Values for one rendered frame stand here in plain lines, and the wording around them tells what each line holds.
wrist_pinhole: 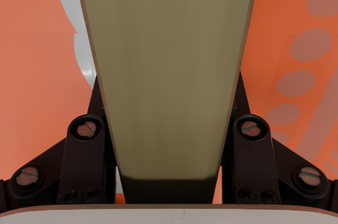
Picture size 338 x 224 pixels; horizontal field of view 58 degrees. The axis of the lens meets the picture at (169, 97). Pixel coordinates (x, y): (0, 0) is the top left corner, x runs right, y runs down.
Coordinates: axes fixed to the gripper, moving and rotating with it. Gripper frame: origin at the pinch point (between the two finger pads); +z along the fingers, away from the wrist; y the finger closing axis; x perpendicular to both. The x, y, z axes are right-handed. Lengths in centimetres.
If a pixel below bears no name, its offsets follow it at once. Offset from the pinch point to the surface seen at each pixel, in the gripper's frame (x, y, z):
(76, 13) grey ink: 0.6, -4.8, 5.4
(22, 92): -5.3, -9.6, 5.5
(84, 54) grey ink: -2.2, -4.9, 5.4
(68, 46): -1.7, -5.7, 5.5
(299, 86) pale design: -4.6, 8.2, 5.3
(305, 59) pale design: -2.4, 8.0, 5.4
